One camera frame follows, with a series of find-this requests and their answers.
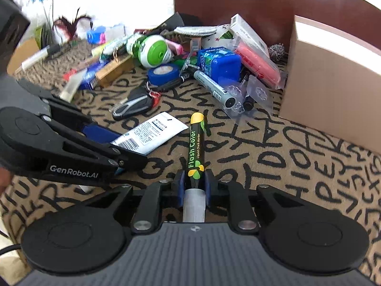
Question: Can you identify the green small box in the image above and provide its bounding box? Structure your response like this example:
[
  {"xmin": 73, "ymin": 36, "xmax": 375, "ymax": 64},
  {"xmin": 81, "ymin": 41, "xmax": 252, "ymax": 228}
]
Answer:
[{"xmin": 172, "ymin": 56, "xmax": 197, "ymax": 69}]

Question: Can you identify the brown wooden block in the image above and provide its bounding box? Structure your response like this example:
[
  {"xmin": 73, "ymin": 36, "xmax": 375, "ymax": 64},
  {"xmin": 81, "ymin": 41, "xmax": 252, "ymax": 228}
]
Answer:
[{"xmin": 95, "ymin": 56, "xmax": 135, "ymax": 89}]

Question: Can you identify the white star print card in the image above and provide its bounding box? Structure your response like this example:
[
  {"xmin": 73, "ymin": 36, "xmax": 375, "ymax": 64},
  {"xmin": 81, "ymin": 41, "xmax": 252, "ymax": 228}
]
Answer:
[{"xmin": 202, "ymin": 24, "xmax": 236, "ymax": 50}]

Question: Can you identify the black cable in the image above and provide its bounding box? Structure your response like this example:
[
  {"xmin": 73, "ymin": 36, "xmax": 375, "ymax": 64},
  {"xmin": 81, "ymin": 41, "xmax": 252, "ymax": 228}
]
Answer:
[{"xmin": 0, "ymin": 242, "xmax": 22, "ymax": 257}]

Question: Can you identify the steel wool scourer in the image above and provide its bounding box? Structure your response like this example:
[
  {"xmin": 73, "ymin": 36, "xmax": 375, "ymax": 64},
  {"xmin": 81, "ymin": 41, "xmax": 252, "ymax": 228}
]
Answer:
[{"xmin": 267, "ymin": 43, "xmax": 288, "ymax": 63}]

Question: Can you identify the blue paper packet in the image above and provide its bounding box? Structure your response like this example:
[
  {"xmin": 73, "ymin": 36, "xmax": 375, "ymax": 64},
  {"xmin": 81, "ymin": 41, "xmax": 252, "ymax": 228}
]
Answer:
[{"xmin": 79, "ymin": 65, "xmax": 103, "ymax": 90}]

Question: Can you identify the blue pink toy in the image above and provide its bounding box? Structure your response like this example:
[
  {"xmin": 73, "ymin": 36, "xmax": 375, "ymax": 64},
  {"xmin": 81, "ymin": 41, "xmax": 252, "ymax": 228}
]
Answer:
[{"xmin": 86, "ymin": 26, "xmax": 107, "ymax": 45}]

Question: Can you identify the white carton box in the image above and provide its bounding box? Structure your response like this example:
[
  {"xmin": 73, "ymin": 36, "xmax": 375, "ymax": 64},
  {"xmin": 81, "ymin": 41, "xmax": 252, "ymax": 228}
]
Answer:
[{"xmin": 229, "ymin": 13, "xmax": 270, "ymax": 59}]

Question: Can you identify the yellow black chalk marker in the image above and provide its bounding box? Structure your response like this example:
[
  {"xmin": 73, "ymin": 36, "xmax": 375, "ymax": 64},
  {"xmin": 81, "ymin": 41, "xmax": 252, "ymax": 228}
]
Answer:
[{"xmin": 182, "ymin": 112, "xmax": 206, "ymax": 223}]

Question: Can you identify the green white round container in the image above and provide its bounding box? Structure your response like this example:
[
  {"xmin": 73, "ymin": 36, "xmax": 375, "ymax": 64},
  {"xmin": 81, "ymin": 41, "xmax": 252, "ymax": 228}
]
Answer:
[{"xmin": 126, "ymin": 34, "xmax": 174, "ymax": 69}]

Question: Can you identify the silver glitter pouch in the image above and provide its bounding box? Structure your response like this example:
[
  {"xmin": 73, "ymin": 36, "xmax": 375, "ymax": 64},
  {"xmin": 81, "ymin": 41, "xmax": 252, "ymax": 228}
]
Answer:
[{"xmin": 174, "ymin": 25, "xmax": 218, "ymax": 38}]

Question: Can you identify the blue plastic box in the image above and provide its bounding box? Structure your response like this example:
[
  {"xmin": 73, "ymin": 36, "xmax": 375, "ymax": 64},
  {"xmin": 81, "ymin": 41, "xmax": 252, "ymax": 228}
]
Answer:
[{"xmin": 198, "ymin": 47, "xmax": 241, "ymax": 84}]

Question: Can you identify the pink packet in clear bag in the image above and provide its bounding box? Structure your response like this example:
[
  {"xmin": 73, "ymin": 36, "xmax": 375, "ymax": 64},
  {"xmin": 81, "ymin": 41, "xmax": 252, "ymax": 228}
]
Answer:
[{"xmin": 233, "ymin": 37, "xmax": 282, "ymax": 90}]

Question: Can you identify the black car key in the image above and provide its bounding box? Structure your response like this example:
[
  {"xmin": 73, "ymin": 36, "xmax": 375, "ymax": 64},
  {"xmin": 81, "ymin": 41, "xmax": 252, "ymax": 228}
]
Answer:
[{"xmin": 108, "ymin": 87, "xmax": 162, "ymax": 121}]

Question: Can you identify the blue tape roll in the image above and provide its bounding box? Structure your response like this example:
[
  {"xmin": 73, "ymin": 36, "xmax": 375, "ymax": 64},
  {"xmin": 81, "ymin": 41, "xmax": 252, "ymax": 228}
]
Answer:
[{"xmin": 148, "ymin": 63, "xmax": 181, "ymax": 87}]

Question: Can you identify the white sachet packet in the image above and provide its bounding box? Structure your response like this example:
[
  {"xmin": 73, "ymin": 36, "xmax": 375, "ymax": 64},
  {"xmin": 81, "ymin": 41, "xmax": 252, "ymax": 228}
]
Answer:
[{"xmin": 110, "ymin": 112, "xmax": 185, "ymax": 156}]

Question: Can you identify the thin black pen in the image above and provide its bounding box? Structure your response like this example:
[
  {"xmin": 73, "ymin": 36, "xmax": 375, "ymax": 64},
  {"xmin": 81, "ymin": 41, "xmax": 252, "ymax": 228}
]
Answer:
[{"xmin": 149, "ymin": 72, "xmax": 191, "ymax": 95}]

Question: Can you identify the small brown cardboard box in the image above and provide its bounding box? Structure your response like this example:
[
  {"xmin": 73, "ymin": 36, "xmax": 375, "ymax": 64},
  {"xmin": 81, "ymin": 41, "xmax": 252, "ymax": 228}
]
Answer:
[{"xmin": 7, "ymin": 37, "xmax": 41, "ymax": 75}]

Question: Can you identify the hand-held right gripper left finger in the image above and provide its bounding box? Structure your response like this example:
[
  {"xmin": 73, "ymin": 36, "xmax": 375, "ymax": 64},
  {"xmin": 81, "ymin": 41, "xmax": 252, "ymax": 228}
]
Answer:
[{"xmin": 86, "ymin": 170, "xmax": 185, "ymax": 234}]

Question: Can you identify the black flat case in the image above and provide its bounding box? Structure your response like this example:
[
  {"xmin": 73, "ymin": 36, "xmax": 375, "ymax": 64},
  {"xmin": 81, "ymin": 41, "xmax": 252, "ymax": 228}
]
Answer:
[{"xmin": 148, "ymin": 12, "xmax": 185, "ymax": 34}]

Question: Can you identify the dark red feather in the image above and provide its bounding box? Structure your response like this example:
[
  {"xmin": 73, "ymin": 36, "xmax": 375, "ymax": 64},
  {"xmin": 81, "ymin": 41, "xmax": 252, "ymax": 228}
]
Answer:
[{"xmin": 52, "ymin": 7, "xmax": 93, "ymax": 41}]

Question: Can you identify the white marker with black cap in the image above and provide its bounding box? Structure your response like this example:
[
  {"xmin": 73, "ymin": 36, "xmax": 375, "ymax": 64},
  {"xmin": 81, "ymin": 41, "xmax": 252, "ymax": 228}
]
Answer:
[{"xmin": 21, "ymin": 44, "xmax": 62, "ymax": 71}]

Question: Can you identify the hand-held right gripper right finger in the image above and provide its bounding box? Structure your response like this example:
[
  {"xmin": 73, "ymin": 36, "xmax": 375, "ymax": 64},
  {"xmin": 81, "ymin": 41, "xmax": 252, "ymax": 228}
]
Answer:
[{"xmin": 205, "ymin": 170, "xmax": 303, "ymax": 234}]

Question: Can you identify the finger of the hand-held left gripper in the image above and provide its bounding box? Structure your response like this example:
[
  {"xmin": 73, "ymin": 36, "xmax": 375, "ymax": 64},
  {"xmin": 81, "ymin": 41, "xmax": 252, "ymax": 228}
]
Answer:
[
  {"xmin": 50, "ymin": 118, "xmax": 148, "ymax": 176},
  {"xmin": 18, "ymin": 78, "xmax": 115, "ymax": 146}
]

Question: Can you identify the white green tube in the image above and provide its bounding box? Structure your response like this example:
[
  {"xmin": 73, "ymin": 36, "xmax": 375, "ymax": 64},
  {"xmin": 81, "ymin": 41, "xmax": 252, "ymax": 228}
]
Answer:
[{"xmin": 90, "ymin": 34, "xmax": 129, "ymax": 57}]

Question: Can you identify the grey whiteboard marker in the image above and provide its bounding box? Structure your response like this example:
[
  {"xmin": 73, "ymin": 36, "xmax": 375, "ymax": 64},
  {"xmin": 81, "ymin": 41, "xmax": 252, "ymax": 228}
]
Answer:
[{"xmin": 193, "ymin": 70, "xmax": 236, "ymax": 109}]

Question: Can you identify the beige cardboard box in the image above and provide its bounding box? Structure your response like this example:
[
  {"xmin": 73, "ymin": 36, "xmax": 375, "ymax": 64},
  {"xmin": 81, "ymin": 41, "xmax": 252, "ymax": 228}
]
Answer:
[{"xmin": 278, "ymin": 15, "xmax": 381, "ymax": 153}]

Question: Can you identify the letter print blanket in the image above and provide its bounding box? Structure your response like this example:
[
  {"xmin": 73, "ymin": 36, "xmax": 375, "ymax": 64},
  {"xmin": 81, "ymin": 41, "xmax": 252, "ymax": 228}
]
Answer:
[{"xmin": 0, "ymin": 37, "xmax": 381, "ymax": 277}]

